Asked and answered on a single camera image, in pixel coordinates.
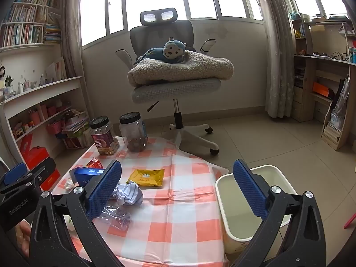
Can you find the small white tissue wad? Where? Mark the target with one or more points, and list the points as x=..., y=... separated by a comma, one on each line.
x=68, y=184

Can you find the clear jar of brown nuts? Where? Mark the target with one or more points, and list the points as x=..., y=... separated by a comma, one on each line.
x=135, y=139

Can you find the blue milk carton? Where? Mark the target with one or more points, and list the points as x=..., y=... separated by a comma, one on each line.
x=86, y=173

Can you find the blue monkey plush toy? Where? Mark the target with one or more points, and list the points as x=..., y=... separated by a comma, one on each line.
x=172, y=50

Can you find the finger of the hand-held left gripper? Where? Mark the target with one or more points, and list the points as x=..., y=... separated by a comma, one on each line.
x=44, y=168
x=14, y=172

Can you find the crushed red noodle cup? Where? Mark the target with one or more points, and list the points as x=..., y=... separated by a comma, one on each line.
x=94, y=163

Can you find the red gift box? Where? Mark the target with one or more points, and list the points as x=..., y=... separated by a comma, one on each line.
x=39, y=158

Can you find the stack of papers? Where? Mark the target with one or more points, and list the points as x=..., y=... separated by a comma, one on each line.
x=75, y=122

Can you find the beige curtain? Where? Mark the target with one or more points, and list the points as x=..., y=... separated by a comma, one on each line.
x=278, y=61
x=72, y=47

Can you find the rows of books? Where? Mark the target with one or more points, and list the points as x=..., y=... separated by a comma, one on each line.
x=25, y=33

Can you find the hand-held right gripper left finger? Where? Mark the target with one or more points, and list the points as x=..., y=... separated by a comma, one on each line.
x=104, y=190

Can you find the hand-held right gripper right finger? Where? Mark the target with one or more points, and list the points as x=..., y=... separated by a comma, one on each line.
x=250, y=192

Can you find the grey mesh office chair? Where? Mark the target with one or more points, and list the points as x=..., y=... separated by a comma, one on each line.
x=161, y=36

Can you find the orange box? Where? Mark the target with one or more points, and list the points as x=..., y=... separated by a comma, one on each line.
x=321, y=88

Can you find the pink basket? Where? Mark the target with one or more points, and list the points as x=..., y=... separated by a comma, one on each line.
x=54, y=127

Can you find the person's left hand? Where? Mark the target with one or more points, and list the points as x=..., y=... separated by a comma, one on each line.
x=23, y=236

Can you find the wooden magazine rack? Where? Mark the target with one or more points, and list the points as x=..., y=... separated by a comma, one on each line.
x=331, y=140

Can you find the crumpled white tissue paper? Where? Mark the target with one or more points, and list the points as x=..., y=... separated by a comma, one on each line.
x=129, y=194

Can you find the orange checkered tablecloth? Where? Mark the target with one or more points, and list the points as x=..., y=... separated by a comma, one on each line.
x=180, y=200

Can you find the wooden desk shelf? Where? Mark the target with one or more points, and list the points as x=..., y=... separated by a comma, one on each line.
x=308, y=69

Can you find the white bookshelf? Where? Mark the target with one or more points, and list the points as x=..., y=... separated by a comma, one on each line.
x=41, y=89

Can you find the beige fleece blanket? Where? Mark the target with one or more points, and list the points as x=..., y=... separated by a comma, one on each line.
x=180, y=69

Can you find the cashew jar with purple label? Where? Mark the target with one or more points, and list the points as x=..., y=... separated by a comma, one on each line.
x=103, y=141

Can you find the flat red box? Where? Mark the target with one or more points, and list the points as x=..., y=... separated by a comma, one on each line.
x=26, y=144

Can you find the crumpled clear plastic wrap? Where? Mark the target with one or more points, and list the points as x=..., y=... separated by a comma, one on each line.
x=116, y=217

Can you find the white plastic bin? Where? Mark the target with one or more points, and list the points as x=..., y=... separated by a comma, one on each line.
x=242, y=222

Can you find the red plastic stick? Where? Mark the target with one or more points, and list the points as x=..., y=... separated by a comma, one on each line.
x=351, y=221

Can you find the yellow snack packet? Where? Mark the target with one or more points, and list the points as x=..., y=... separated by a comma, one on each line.
x=146, y=177

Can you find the small potted plant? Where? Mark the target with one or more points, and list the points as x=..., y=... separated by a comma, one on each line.
x=9, y=81

